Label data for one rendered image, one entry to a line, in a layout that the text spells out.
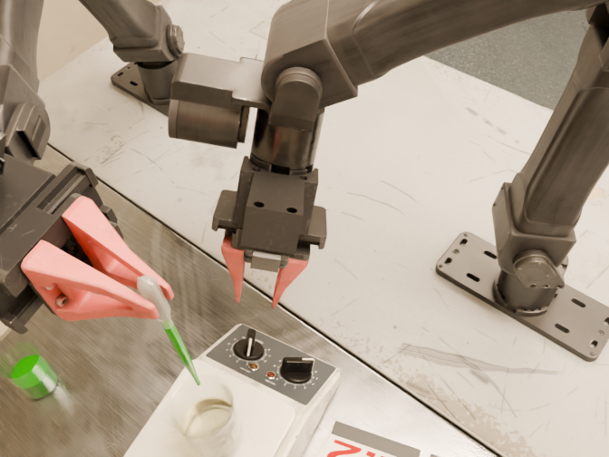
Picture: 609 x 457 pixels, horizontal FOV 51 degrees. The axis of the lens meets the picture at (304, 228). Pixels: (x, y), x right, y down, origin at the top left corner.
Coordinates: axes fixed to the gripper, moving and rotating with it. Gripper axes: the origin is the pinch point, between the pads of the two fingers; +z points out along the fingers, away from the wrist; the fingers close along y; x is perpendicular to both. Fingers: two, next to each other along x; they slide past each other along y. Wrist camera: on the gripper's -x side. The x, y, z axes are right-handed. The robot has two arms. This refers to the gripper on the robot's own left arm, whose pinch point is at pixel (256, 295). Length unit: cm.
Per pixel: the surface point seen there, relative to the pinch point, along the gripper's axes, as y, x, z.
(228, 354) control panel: -1.8, -0.4, 7.3
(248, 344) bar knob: 0.1, -0.6, 5.6
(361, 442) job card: 12.9, -4.9, 12.0
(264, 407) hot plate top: 2.3, -8.1, 6.7
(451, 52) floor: 59, 193, 3
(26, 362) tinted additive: -23.2, 2.2, 14.7
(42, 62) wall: -74, 143, 22
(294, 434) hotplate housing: 5.6, -8.7, 8.8
